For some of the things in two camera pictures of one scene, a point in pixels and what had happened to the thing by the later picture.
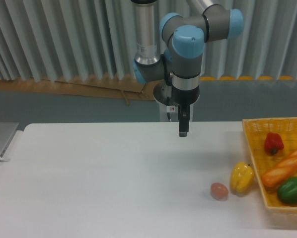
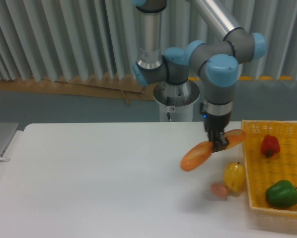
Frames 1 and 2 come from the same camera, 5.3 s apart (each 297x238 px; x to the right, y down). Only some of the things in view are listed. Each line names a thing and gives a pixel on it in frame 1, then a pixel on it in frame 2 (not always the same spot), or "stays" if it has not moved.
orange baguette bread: (289, 168) to (200, 153)
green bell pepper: (293, 190) to (281, 194)
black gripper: (185, 98) to (214, 124)
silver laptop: (1, 135) stays
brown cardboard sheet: (107, 87) stays
